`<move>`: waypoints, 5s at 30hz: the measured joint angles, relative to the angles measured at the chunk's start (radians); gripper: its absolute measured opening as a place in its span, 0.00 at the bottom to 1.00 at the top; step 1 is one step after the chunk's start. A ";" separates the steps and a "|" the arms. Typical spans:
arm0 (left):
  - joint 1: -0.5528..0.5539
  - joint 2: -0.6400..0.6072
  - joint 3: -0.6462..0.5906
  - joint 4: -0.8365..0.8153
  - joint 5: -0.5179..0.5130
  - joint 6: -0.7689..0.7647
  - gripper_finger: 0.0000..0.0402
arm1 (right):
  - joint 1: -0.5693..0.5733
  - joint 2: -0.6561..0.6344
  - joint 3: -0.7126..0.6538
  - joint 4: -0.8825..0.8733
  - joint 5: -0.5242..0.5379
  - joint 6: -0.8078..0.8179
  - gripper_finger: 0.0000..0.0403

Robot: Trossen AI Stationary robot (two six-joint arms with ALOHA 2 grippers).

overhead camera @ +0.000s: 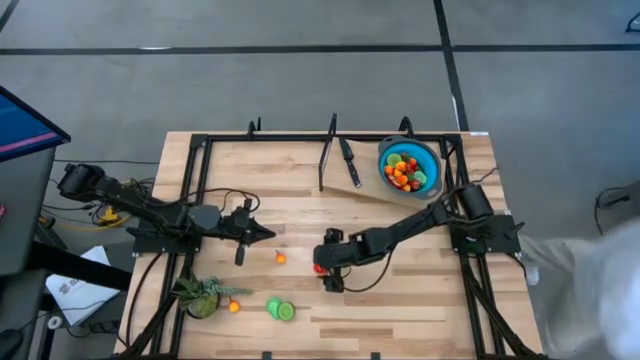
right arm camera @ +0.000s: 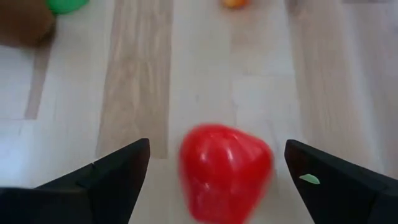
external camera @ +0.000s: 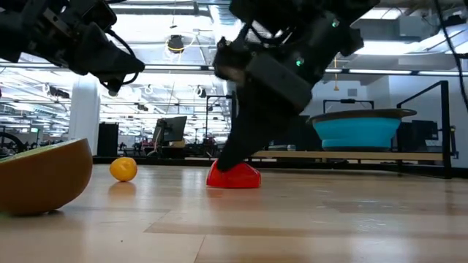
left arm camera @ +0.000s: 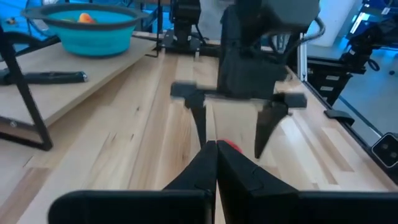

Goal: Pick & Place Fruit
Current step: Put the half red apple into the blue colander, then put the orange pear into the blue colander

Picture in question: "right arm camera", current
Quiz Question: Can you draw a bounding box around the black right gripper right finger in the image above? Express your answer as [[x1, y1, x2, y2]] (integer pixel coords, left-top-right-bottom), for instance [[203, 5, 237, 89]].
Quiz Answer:
[[284, 139, 398, 224]]

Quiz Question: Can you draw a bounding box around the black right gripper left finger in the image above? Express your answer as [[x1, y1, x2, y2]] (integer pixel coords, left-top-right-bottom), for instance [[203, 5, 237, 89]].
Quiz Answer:
[[0, 138, 151, 224]]

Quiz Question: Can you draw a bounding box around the red toy bell pepper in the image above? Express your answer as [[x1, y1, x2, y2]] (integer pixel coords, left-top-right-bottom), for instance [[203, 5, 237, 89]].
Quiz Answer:
[[178, 123, 275, 224]]

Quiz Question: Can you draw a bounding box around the green toy fruit half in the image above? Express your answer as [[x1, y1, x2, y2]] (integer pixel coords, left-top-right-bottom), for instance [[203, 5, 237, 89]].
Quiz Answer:
[[45, 0, 91, 15]]

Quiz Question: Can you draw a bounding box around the small orange toy fruit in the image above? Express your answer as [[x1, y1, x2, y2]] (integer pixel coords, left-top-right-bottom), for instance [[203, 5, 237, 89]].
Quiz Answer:
[[221, 0, 251, 10]]

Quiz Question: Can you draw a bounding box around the small green leaf scrap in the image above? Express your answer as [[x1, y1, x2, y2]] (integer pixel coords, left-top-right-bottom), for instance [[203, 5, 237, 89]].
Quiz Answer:
[[298, 173, 321, 185]]

